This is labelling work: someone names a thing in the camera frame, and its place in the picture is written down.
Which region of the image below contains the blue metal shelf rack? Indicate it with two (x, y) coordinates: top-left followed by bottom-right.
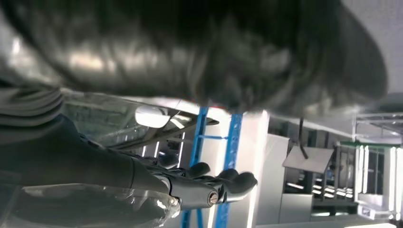
(181, 105), (245, 228)

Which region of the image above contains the white car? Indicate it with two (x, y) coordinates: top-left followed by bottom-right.
(61, 89), (270, 228)

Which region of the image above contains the lit display booth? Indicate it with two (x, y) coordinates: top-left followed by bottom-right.
(334, 110), (403, 222)

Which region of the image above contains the grey plate on black post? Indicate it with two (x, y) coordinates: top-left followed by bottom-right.
(281, 118), (335, 174)

